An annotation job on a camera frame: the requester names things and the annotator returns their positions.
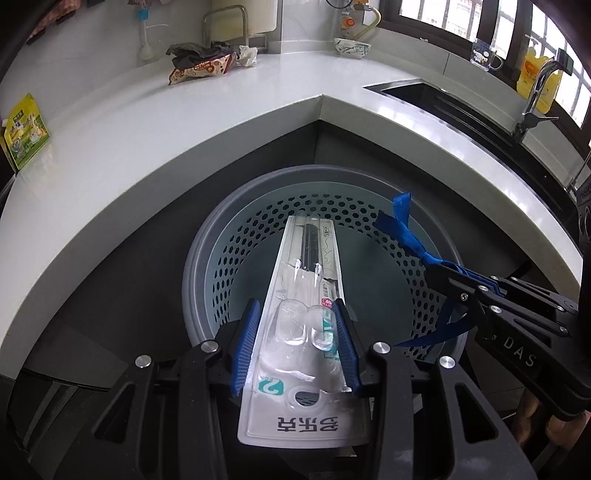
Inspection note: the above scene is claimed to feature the blue ribbon strap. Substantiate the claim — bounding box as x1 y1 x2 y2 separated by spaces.
373 191 478 348

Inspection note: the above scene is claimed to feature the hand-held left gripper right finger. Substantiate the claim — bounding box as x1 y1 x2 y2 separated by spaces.
330 298 527 480

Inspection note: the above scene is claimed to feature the beige gas hose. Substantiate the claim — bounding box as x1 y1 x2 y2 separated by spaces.
353 4 383 40

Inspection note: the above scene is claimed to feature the dark-framed window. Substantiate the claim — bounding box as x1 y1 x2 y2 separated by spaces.
383 0 591 125

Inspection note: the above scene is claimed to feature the steel sink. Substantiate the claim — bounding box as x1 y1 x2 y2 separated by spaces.
362 79 591 204

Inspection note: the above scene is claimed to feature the yellow green refill pouch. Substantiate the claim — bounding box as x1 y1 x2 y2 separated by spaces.
0 93 51 171

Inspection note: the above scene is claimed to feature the black plastic bag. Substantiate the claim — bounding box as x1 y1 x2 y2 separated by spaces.
165 41 241 70

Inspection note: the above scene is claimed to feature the steel faucet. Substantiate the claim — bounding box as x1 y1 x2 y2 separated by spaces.
512 47 574 139

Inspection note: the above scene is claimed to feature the yellow detergent bottle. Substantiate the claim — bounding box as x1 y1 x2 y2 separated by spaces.
516 39 561 114

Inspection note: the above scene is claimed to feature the orange printed snack wrapper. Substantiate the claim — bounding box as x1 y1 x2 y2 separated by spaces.
167 52 236 86

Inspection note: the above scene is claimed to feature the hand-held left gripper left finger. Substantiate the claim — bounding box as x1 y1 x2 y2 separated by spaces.
69 298 262 480

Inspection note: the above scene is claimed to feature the person's right hand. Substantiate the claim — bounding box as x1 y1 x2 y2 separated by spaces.
517 392 591 453

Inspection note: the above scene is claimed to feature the pink sponge cloth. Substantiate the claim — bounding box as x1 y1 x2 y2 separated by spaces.
25 0 86 40

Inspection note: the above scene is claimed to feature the white cutting board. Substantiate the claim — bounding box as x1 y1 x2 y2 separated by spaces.
210 0 283 35

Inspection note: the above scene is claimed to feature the steel dish rack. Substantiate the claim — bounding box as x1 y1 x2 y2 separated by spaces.
202 4 269 54

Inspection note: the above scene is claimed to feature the clear plastic blister package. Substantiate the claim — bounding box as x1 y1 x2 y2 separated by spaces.
237 213 372 449

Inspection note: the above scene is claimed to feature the glass mug with cartoon print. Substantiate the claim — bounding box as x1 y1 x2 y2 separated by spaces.
470 38 504 72

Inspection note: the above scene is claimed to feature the grey perforated trash bin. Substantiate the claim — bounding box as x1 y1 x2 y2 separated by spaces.
181 164 467 384

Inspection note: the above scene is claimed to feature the white patterned bowl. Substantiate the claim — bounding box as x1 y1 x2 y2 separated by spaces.
334 37 372 60

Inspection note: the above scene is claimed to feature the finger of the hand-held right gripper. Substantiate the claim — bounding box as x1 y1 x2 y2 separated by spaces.
426 277 570 337
424 261 579 319

